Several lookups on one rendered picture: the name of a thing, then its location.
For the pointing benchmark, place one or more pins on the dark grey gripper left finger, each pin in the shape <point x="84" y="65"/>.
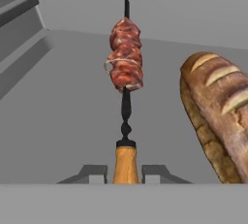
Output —
<point x="93" y="171"/>

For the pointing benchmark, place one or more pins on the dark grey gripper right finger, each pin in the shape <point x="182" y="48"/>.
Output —
<point x="154" y="171"/>

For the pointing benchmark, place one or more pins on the brown baguette bread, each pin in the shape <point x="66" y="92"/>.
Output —
<point x="219" y="111"/>

